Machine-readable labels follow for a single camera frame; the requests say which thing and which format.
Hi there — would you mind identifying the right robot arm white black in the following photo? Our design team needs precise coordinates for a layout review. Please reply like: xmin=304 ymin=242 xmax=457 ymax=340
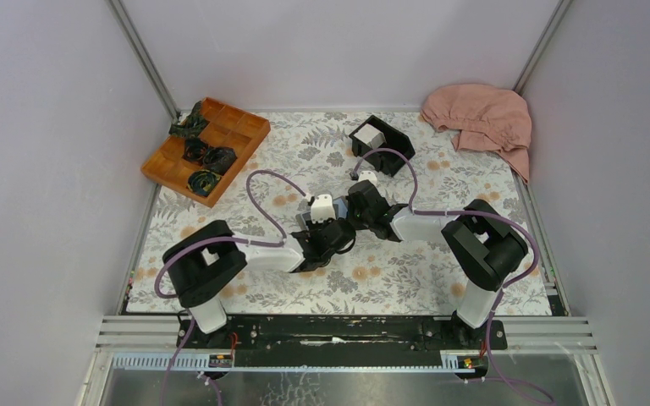
xmin=346 ymin=180 xmax=539 ymax=348

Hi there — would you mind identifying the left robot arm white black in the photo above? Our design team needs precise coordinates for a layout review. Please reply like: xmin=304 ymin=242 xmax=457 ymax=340
xmin=162 ymin=219 xmax=356 ymax=348

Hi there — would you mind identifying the dark rolled tie middle right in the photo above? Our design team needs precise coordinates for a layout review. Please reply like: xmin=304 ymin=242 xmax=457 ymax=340
xmin=202 ymin=146 xmax=237 ymax=176

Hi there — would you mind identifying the dark rolled tie top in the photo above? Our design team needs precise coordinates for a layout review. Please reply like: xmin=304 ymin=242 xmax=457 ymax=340
xmin=168 ymin=101 xmax=210 ymax=139

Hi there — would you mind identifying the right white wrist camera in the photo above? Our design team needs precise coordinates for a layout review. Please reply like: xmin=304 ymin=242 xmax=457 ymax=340
xmin=356 ymin=170 xmax=378 ymax=186

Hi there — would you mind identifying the white card stack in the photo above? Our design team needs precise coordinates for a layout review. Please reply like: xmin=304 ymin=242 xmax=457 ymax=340
xmin=355 ymin=124 xmax=386 ymax=149

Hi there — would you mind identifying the grey leather card holder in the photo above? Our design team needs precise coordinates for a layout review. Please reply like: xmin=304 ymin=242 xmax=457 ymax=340
xmin=295 ymin=196 xmax=348 ymax=230

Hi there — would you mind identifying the black card tray box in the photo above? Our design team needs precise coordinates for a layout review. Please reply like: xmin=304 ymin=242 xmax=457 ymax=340
xmin=349 ymin=115 xmax=416 ymax=177

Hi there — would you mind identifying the dark rolled tie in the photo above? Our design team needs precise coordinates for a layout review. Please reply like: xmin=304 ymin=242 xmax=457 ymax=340
xmin=202 ymin=146 xmax=237 ymax=176
xmin=182 ymin=137 xmax=210 ymax=165
xmin=187 ymin=169 xmax=222 ymax=197
xmin=168 ymin=101 xmax=210 ymax=139

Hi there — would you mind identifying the aluminium frame rail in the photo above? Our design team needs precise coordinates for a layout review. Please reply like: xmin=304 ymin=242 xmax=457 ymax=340
xmin=96 ymin=315 xmax=598 ymax=374

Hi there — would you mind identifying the pink crumpled cloth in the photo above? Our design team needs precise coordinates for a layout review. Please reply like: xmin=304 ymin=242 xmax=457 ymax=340
xmin=421 ymin=84 xmax=532 ymax=183

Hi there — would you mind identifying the orange wooden compartment tray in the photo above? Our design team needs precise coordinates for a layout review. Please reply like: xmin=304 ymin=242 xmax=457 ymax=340
xmin=141 ymin=97 xmax=271 ymax=207

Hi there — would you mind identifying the floral patterned table mat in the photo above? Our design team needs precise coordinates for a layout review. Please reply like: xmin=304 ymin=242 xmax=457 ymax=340
xmin=125 ymin=112 xmax=526 ymax=315

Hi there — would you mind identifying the dark rolled tie middle left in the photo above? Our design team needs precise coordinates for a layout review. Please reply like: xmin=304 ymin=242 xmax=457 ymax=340
xmin=182 ymin=137 xmax=210 ymax=165

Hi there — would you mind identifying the dark rolled tie bottom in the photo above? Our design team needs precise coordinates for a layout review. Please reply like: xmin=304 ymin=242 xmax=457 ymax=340
xmin=187 ymin=169 xmax=222 ymax=197

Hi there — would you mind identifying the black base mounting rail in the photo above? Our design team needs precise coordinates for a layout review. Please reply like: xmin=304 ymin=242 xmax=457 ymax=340
xmin=177 ymin=314 xmax=508 ymax=370

